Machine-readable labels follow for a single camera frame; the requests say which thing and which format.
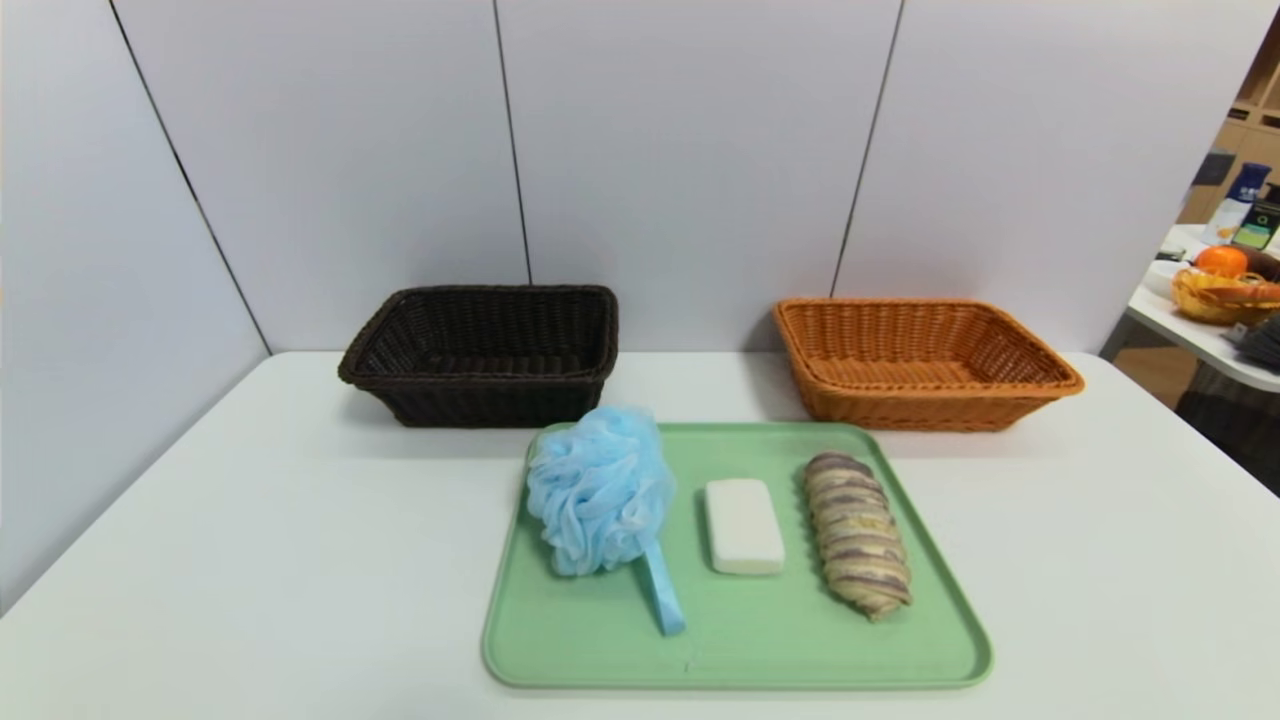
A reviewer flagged light blue bath loofah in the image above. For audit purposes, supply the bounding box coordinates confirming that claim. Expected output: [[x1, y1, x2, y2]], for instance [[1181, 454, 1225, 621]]
[[526, 405, 687, 637]]

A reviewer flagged white soap bar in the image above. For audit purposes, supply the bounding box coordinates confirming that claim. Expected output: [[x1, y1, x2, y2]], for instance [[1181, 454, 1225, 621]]
[[705, 478, 786, 576]]

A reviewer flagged purple striped twisted bread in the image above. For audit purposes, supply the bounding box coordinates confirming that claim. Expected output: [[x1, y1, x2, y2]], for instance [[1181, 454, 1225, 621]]
[[804, 452, 913, 622]]

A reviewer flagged dark brown wicker basket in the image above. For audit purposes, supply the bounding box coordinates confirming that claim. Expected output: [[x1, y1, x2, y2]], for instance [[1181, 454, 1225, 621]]
[[337, 285, 619, 429]]

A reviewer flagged orange wicker basket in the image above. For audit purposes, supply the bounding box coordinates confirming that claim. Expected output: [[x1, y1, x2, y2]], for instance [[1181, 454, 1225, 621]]
[[772, 297, 1086, 433]]

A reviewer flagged small yellow wicker basket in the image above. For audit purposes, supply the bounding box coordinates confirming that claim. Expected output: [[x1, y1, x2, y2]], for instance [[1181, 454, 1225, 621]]
[[1171, 266, 1280, 327]]

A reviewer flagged light green plastic tray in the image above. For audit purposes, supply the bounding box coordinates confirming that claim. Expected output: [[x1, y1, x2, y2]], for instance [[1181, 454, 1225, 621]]
[[481, 421, 994, 691]]

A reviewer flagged white side table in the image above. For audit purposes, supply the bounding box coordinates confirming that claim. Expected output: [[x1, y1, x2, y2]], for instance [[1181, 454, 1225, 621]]
[[1126, 224, 1280, 393]]

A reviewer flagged orange fruit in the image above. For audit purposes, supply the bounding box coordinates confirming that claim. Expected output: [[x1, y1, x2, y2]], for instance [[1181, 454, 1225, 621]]
[[1194, 245, 1250, 278]]

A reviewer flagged white bottle with blue cap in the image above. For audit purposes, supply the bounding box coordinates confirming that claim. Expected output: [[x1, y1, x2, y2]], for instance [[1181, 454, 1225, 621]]
[[1203, 162, 1273, 246]]

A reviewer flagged dark grey bundled item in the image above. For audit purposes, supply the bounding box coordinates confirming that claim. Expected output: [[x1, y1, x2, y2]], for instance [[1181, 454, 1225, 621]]
[[1232, 315, 1280, 373]]

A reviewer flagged dark green printed box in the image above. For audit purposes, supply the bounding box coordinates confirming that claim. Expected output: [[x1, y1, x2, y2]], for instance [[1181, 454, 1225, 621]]
[[1232, 198, 1280, 251]]

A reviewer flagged wooden shelf unit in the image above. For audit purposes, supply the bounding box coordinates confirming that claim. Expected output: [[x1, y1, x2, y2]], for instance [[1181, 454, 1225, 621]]
[[1180, 15, 1280, 226]]

